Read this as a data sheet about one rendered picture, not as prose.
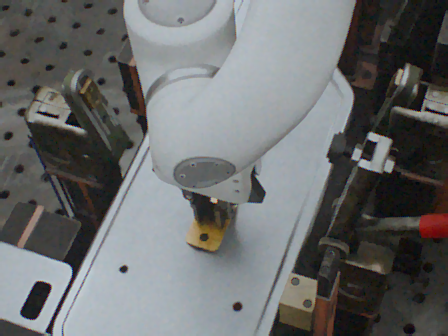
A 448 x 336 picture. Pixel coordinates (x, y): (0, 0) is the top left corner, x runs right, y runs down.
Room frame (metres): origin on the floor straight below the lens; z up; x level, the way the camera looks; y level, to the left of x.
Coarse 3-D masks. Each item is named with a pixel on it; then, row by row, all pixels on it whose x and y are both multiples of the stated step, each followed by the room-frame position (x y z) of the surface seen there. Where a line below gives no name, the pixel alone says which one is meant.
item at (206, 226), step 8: (216, 200) 0.45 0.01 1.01; (208, 208) 0.44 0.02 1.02; (208, 216) 0.43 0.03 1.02; (192, 224) 0.43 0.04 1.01; (200, 224) 0.43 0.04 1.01; (208, 224) 0.42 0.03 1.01; (224, 224) 0.42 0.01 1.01; (192, 232) 0.42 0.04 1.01; (200, 232) 0.42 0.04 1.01; (208, 232) 0.41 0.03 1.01; (216, 232) 0.41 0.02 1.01; (224, 232) 0.41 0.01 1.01; (192, 240) 0.41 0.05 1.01; (200, 240) 0.41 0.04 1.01; (208, 240) 0.40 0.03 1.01; (216, 240) 0.40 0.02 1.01; (208, 248) 0.40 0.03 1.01; (216, 248) 0.39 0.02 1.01
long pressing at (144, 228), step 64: (320, 128) 0.53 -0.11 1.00; (128, 192) 0.48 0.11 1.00; (320, 192) 0.45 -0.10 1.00; (128, 256) 0.40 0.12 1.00; (192, 256) 0.39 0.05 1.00; (256, 256) 0.38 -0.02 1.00; (64, 320) 0.34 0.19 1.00; (128, 320) 0.33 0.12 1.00; (192, 320) 0.32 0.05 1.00; (256, 320) 0.31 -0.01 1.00
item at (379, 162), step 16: (336, 144) 0.37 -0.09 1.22; (368, 144) 0.38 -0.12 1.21; (384, 144) 0.37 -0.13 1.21; (336, 160) 0.37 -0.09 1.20; (352, 160) 0.36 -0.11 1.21; (368, 160) 0.36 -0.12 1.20; (384, 160) 0.35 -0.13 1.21; (352, 176) 0.35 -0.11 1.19; (368, 176) 0.35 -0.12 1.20; (384, 176) 0.35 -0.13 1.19; (352, 192) 0.35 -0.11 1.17; (368, 192) 0.35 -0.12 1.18; (336, 208) 0.39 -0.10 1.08; (352, 208) 0.35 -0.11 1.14; (336, 224) 0.36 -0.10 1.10; (352, 224) 0.35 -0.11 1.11
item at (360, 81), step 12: (360, 0) 0.82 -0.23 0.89; (360, 12) 0.82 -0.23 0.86; (360, 24) 0.83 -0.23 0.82; (348, 36) 0.82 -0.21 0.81; (360, 36) 0.84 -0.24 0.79; (348, 48) 0.82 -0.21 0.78; (348, 60) 0.82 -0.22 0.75; (348, 72) 0.82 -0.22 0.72; (360, 72) 0.83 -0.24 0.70; (372, 72) 0.83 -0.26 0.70; (360, 84) 0.81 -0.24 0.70; (372, 84) 0.80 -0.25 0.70
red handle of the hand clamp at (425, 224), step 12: (420, 216) 0.35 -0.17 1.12; (432, 216) 0.34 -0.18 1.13; (444, 216) 0.33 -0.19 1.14; (360, 228) 0.36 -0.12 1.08; (372, 228) 0.35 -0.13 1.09; (384, 228) 0.35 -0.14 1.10; (396, 228) 0.34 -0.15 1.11; (408, 228) 0.34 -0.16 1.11; (420, 228) 0.33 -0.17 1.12; (432, 228) 0.33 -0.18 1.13; (444, 228) 0.32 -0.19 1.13
